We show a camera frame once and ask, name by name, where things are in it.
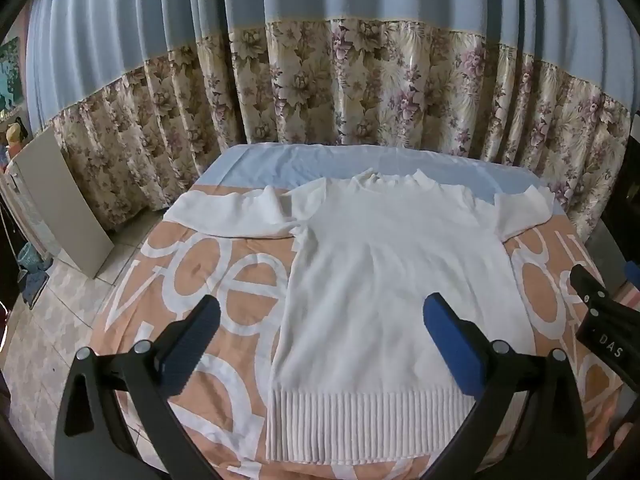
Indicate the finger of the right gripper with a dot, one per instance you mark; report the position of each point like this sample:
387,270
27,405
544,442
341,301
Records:
590,291

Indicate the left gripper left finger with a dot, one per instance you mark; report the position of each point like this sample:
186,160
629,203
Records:
92,439

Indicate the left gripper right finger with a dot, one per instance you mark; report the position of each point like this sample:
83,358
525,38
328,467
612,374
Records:
549,439

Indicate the white knit sweater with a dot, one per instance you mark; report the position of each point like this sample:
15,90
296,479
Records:
356,378

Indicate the blue floor mat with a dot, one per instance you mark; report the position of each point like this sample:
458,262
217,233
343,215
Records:
32,273

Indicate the leaning white board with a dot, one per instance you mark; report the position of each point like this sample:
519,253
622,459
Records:
56,211

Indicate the blue floral curtain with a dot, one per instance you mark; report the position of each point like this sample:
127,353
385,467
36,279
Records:
143,95

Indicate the wall picture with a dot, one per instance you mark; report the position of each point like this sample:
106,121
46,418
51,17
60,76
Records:
11,89

